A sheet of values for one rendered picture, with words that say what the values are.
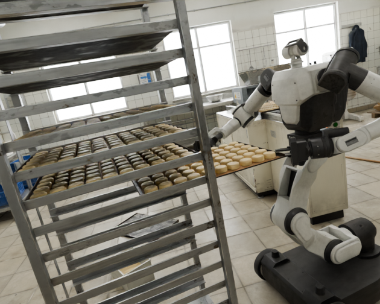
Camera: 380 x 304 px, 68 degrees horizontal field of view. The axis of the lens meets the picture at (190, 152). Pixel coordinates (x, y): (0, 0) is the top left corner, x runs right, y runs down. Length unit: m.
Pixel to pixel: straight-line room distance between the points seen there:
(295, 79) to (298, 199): 0.59
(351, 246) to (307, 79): 0.95
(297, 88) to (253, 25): 4.95
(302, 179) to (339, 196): 1.15
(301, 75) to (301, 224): 0.70
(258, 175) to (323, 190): 0.74
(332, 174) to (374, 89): 1.28
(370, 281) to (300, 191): 0.60
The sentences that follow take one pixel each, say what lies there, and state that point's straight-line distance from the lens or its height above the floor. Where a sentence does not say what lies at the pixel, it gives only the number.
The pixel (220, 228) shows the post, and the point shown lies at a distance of 1.10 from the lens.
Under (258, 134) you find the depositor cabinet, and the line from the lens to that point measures 2.88.
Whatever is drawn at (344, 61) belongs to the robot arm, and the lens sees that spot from 1.32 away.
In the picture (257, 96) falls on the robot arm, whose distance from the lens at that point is 1.68.
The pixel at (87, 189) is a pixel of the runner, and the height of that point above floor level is 1.05.
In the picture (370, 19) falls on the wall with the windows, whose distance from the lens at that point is 7.59.
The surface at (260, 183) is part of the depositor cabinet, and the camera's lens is 3.02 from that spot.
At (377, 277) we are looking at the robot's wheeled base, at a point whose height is 0.17.
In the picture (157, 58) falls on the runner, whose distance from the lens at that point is 0.96.
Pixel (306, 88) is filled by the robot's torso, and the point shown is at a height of 1.19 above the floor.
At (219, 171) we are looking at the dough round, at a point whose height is 0.96.
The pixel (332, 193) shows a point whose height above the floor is 0.25.
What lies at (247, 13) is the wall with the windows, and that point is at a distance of 6.25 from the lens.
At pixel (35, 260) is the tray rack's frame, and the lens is 1.02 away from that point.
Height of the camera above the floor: 1.31
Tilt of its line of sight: 13 degrees down
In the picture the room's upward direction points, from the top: 11 degrees counter-clockwise
